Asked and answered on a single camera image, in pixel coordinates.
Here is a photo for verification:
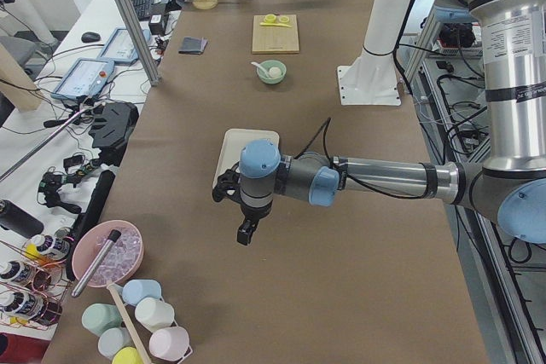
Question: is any copper wire bottle rack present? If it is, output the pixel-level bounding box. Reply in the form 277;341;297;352
1;234;71;331

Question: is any upper teach pendant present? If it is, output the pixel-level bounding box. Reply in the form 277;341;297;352
97;27;138;66

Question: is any black bottle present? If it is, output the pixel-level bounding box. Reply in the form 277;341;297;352
1;199;44;239

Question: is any cream rabbit tray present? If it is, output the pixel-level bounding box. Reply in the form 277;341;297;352
212;128;280;187

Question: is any lemon slice stack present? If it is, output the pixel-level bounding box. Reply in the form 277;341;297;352
262;14;276;24

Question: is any pink bowl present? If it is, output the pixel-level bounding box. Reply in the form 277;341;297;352
72;220;144;287

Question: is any grey plastic cup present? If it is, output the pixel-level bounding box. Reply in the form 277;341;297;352
97;327;133;361

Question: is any white plastic cup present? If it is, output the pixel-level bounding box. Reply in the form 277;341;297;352
135;298;175;332

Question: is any black computer mouse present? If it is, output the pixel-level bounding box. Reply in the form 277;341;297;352
80;32;101;43

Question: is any blue plastic cup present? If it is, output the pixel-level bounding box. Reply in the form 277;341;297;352
122;279;162;306

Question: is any green plastic cup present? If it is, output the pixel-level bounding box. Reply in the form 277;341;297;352
81;303;122;337

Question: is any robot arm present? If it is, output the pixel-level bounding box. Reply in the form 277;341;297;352
231;0;545;245

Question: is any pink plastic cup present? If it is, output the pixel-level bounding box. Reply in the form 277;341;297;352
148;326;193;361

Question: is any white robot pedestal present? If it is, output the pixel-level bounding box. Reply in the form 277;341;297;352
337;0;414;107

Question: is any bamboo cutting board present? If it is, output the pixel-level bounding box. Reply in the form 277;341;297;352
252;14;299;55

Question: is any yellow plastic knife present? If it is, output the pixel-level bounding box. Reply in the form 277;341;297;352
259;21;292;28

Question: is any mint green bowl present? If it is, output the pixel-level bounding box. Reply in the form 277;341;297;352
256;60;287;84

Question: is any white steamed bun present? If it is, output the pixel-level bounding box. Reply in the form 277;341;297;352
269;66;282;78

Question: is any yellow plastic cup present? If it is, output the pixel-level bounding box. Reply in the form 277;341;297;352
112;346;143;364

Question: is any white ceramic spoon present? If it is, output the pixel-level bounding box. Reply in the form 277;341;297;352
250;61;270;78

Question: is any aluminium frame post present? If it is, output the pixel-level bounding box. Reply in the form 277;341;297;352
114;0;160;86

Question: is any lower teach pendant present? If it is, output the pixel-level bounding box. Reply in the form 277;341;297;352
51;58;114;102

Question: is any grey folded cloth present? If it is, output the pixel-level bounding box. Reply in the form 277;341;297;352
178;37;208;55

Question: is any metal muddler stick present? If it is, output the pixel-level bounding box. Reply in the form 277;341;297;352
71;229;121;298

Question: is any teach pendant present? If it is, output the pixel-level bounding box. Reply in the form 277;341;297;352
51;58;114;102
97;27;138;66

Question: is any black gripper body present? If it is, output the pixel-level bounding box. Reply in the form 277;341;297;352
241;204;272;228

